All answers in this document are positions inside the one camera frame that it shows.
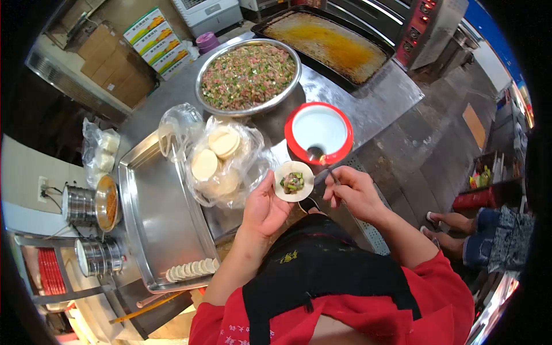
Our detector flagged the person's left thumb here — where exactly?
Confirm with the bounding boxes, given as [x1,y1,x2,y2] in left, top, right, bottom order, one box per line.
[258,170,279,203]

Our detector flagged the white air cooler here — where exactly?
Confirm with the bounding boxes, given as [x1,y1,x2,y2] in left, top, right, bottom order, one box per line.
[172,0,245,38]

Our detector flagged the long wooden chopsticks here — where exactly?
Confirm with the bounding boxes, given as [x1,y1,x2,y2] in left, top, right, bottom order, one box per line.
[108,289,191,325]

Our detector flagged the metal spoon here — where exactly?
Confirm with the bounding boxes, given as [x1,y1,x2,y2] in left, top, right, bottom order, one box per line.
[306,146,344,187]

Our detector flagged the plastic bag of dumpling wrappers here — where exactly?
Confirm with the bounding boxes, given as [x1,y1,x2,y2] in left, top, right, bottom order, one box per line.
[185,116,277,210]

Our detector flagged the red bowl with white inside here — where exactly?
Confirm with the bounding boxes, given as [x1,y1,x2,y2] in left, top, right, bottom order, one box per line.
[284,102,354,166]

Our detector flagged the steel pot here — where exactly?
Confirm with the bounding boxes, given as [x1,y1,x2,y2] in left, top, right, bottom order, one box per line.
[74,237,127,277]
[62,183,98,227]

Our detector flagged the steel oven with red panel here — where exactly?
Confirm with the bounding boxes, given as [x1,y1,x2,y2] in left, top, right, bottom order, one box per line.
[326,0,469,72]

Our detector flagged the person's body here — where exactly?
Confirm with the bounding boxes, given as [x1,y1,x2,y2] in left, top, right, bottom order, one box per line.
[188,213,475,345]

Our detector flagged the large steel bowl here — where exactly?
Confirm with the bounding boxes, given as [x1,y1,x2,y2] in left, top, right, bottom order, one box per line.
[194,38,303,118]

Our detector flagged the empty clear plastic bag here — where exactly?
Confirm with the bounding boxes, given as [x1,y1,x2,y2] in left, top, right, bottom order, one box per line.
[158,103,206,163]

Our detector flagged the large steel tray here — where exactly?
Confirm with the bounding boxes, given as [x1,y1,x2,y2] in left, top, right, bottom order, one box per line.
[117,129,221,294]

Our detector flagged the purple round container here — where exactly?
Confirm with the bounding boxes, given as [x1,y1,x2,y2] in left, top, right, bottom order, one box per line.
[195,31,221,55]

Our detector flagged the round dumpling wrapper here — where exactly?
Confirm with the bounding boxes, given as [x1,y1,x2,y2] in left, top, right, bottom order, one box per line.
[273,160,316,203]

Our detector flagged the person's left hand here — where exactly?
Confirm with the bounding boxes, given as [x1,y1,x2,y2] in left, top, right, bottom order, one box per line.
[241,170,296,239]

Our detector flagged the black oily baking tray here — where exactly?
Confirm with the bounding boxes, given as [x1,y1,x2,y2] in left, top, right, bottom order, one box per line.
[250,5,396,92]

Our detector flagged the stack of green yellow cartons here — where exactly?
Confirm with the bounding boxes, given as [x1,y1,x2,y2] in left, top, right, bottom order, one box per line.
[123,7,193,81]

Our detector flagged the minced meat vegetable filling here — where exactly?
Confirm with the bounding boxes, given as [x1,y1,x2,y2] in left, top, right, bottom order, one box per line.
[201,44,297,111]

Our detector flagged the red crate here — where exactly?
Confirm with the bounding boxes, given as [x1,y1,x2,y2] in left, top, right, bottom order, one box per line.
[452,187,497,212]

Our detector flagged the person's right fingers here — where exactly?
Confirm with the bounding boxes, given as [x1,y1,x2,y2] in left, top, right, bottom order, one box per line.
[323,166,365,212]

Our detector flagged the lump of meat vegetable filling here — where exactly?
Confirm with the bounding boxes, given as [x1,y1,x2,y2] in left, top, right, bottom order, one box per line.
[280,172,305,194]

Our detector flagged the plastic bag of white dough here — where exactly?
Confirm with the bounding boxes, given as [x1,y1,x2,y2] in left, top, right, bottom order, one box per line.
[81,118,121,189]

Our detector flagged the person's right hand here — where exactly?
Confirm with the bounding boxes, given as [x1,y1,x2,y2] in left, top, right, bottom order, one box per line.
[323,166,390,224]

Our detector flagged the row of folded dumplings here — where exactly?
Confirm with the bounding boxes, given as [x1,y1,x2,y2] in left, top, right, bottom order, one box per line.
[166,257,221,283]

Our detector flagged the grey metal rack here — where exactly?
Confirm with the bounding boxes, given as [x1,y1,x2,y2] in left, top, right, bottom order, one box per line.
[14,234,118,306]

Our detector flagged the stack of brown cartons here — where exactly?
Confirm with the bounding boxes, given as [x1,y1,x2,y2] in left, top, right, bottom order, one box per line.
[77,23,157,109]

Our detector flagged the steel lid with copper inside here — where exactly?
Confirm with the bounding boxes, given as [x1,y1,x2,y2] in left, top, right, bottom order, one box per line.
[94,174,122,233]

